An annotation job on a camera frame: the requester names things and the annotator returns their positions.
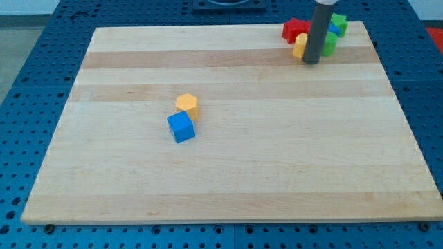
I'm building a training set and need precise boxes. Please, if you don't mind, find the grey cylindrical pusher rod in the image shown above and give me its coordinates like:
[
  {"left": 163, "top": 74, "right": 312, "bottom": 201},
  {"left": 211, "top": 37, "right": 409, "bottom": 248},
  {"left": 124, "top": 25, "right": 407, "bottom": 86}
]
[{"left": 302, "top": 2, "right": 334, "bottom": 65}]

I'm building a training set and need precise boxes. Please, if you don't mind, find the yellow hexagon block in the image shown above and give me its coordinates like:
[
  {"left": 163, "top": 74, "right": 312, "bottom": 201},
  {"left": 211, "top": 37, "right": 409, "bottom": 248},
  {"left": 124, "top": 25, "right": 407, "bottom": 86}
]
[{"left": 175, "top": 93, "right": 199, "bottom": 121}]

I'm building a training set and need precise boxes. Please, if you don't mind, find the yellow heart block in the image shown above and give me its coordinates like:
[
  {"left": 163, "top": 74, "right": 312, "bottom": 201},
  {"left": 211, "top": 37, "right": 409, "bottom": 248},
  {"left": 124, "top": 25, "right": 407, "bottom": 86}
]
[{"left": 293, "top": 33, "right": 308, "bottom": 59}]

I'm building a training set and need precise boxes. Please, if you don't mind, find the blue block behind pusher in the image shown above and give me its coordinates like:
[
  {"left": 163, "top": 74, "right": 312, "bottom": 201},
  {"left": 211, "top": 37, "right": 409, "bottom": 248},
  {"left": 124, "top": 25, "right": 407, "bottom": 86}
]
[{"left": 328, "top": 23, "right": 341, "bottom": 37}]

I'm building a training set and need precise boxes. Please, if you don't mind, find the green star block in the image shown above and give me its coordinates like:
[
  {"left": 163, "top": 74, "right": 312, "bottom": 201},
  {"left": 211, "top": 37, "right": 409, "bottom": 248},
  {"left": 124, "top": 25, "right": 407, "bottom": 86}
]
[{"left": 331, "top": 13, "right": 348, "bottom": 38}]

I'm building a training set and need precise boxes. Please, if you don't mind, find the red block behind pusher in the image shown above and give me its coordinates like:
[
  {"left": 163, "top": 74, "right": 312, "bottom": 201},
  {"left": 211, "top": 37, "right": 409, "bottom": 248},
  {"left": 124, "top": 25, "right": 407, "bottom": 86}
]
[{"left": 304, "top": 21, "right": 311, "bottom": 34}]

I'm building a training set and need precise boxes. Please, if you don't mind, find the green cylinder block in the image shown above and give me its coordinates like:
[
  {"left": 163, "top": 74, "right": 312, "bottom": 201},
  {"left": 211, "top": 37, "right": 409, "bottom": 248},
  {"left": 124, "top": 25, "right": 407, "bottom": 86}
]
[{"left": 321, "top": 31, "right": 338, "bottom": 57}]

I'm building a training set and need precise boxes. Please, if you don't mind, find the red star block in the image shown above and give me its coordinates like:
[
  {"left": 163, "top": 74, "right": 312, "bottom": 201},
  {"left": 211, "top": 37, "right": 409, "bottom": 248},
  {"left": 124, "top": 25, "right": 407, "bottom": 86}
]
[{"left": 282, "top": 17, "right": 307, "bottom": 44}]

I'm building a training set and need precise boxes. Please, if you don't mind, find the red object at right edge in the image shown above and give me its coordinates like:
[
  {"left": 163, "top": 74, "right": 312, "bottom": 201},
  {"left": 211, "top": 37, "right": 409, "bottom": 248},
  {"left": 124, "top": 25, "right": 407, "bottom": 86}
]
[{"left": 426, "top": 27, "right": 443, "bottom": 53}]

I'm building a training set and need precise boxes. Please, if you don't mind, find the wooden board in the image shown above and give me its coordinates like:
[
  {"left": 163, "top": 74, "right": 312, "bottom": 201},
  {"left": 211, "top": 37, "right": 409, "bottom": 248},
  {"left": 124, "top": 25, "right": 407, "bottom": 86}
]
[{"left": 21, "top": 21, "right": 442, "bottom": 225}]

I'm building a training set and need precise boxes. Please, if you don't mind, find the blue cube block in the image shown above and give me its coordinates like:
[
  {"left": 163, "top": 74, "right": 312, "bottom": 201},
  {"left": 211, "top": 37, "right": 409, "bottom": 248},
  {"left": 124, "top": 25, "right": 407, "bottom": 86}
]
[{"left": 167, "top": 111, "right": 195, "bottom": 143}]

